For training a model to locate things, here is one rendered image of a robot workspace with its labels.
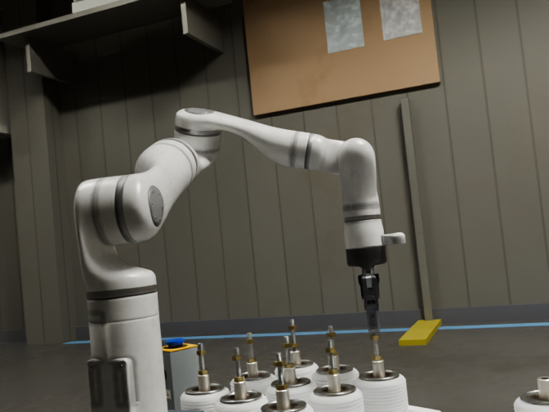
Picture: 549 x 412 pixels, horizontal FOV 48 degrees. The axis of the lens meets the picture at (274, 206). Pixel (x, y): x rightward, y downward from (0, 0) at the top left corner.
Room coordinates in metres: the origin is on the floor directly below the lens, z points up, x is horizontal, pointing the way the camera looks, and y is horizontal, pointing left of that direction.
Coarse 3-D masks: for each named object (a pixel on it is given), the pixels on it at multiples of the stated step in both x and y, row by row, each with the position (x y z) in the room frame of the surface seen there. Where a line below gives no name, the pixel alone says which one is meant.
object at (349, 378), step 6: (348, 372) 1.24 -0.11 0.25; (354, 372) 1.25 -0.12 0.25; (312, 378) 1.26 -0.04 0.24; (318, 378) 1.24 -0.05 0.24; (324, 378) 1.23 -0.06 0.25; (342, 378) 1.23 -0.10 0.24; (348, 378) 1.23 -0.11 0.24; (354, 378) 1.24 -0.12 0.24; (318, 384) 1.24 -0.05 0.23; (324, 384) 1.23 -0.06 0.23; (354, 384) 1.24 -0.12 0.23
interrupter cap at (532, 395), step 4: (524, 392) 0.97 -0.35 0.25; (528, 392) 0.97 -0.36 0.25; (532, 392) 0.97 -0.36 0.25; (536, 392) 0.96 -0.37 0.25; (520, 396) 0.95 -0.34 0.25; (524, 396) 0.95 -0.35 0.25; (528, 396) 0.95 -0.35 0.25; (532, 396) 0.95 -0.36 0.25; (536, 396) 0.95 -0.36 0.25; (520, 400) 0.94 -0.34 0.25; (524, 400) 0.93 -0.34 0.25; (528, 400) 0.93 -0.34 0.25; (532, 400) 0.93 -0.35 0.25; (536, 400) 0.92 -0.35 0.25; (540, 400) 0.93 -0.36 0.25; (532, 404) 0.92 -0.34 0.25; (536, 404) 0.91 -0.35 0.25; (540, 404) 0.91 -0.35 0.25; (544, 404) 0.90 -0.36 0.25; (548, 404) 0.90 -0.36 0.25
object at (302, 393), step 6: (270, 384) 1.21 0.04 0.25; (312, 384) 1.18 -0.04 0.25; (270, 390) 1.17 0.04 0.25; (294, 390) 1.15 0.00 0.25; (300, 390) 1.15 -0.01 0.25; (306, 390) 1.16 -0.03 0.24; (312, 390) 1.17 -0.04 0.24; (270, 396) 1.17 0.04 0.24; (294, 396) 1.15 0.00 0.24; (300, 396) 1.15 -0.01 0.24; (306, 396) 1.16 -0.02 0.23; (306, 402) 1.16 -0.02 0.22
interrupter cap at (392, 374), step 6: (366, 372) 1.21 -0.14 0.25; (372, 372) 1.21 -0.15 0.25; (390, 372) 1.19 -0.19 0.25; (396, 372) 1.19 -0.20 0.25; (360, 378) 1.17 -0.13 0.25; (366, 378) 1.16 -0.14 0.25; (372, 378) 1.16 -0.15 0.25; (378, 378) 1.15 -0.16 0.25; (384, 378) 1.14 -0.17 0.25; (390, 378) 1.15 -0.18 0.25
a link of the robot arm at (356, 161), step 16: (352, 144) 1.13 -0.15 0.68; (368, 144) 1.14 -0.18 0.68; (352, 160) 1.13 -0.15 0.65; (368, 160) 1.13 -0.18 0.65; (352, 176) 1.14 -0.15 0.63; (368, 176) 1.14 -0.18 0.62; (352, 192) 1.15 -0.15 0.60; (368, 192) 1.15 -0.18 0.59; (352, 208) 1.15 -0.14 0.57; (368, 208) 1.15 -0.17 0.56
